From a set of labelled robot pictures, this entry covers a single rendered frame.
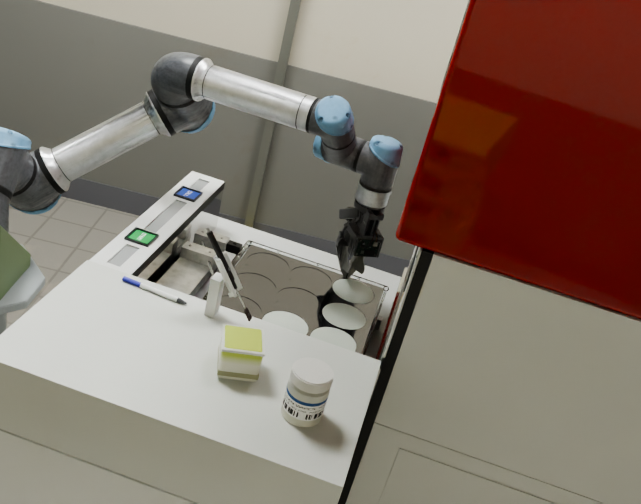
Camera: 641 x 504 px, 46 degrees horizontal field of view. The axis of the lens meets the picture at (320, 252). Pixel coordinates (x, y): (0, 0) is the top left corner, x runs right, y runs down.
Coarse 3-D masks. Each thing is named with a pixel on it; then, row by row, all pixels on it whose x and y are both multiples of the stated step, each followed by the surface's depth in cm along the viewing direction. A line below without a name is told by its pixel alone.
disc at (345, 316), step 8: (328, 304) 171; (336, 304) 172; (344, 304) 173; (328, 312) 168; (336, 312) 169; (344, 312) 170; (352, 312) 171; (360, 312) 172; (328, 320) 166; (336, 320) 166; (344, 320) 167; (352, 320) 168; (360, 320) 169; (344, 328) 165; (352, 328) 165
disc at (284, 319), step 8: (272, 312) 163; (280, 312) 164; (288, 312) 165; (264, 320) 160; (272, 320) 161; (280, 320) 162; (288, 320) 162; (296, 320) 163; (288, 328) 160; (296, 328) 160; (304, 328) 161
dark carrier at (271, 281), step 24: (240, 264) 177; (264, 264) 180; (288, 264) 182; (264, 288) 171; (288, 288) 173; (312, 288) 176; (240, 312) 161; (264, 312) 163; (312, 312) 167; (360, 336) 163
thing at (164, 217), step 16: (192, 176) 198; (208, 176) 200; (208, 192) 192; (160, 208) 179; (176, 208) 182; (192, 208) 183; (144, 224) 171; (160, 224) 174; (176, 224) 174; (112, 240) 162; (160, 240) 167; (96, 256) 155; (112, 256) 157; (128, 256) 159; (144, 256) 160; (128, 272) 153
